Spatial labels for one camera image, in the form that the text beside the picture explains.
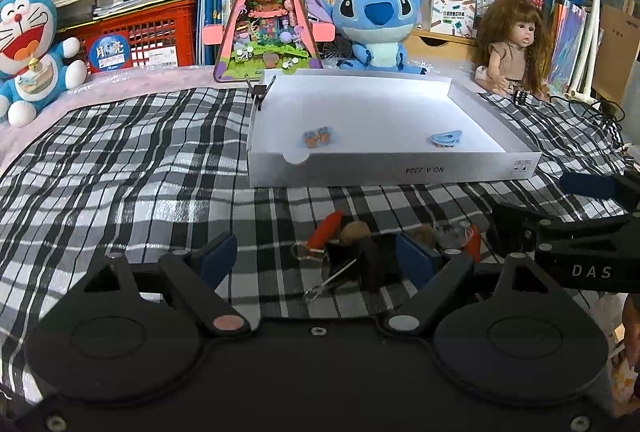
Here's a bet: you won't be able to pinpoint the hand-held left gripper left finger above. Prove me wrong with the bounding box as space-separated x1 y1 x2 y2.
80 232 251 338

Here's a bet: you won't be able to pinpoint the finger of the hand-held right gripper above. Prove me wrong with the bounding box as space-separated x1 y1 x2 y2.
487 205 633 259
559 171 640 214

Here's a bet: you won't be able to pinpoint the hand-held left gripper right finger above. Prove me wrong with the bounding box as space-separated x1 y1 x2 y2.
382 232 563 338

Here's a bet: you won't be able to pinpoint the brown round object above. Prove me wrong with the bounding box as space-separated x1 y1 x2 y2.
412 223 438 248
340 221 373 245

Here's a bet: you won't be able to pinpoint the small red piece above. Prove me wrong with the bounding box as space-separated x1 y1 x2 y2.
465 225 483 263

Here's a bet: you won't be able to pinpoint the clear plastic piece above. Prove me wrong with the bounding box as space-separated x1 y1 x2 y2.
435 219 473 250

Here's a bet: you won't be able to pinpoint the red clip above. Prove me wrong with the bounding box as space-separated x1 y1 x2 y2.
306 211 345 254

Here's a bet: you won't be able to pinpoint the white cardboard box tray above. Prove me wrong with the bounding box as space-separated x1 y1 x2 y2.
247 68 543 189

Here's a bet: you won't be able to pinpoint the black and white plaid blanket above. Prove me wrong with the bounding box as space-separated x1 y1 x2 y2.
0 85 640 413

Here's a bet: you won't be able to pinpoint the cardboard sheet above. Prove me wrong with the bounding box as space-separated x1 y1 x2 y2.
595 5 640 104

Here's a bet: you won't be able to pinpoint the colourful leaning books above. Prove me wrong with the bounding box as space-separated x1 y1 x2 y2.
547 0 590 96

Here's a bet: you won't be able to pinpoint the brown-haired doll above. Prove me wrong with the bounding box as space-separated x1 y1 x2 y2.
472 0 553 100

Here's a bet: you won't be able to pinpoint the small black binder clip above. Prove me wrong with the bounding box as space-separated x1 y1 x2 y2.
245 75 278 112

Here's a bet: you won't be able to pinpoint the white pipe rack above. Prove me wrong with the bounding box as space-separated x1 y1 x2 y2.
565 0 610 100

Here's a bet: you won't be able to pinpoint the wooden drawer box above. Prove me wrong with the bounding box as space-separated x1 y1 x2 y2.
410 27 481 69

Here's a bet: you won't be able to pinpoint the pink fluffy blanket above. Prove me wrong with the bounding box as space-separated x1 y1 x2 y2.
0 60 501 175

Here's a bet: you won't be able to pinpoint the white printed stationery box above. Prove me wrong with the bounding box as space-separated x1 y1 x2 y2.
420 0 478 39

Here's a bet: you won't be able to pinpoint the pink triangular diorama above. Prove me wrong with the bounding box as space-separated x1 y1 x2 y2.
200 0 335 84

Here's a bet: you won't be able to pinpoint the red plastic crate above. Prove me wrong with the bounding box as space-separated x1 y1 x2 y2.
55 0 198 73

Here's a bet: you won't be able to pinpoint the blue alien plush toy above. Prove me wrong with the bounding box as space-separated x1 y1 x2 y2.
302 0 428 76

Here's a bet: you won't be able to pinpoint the blue cat plush toy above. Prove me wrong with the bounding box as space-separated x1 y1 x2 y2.
0 0 88 128

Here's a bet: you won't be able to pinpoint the black cable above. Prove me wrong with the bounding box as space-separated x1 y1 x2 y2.
547 93 640 155

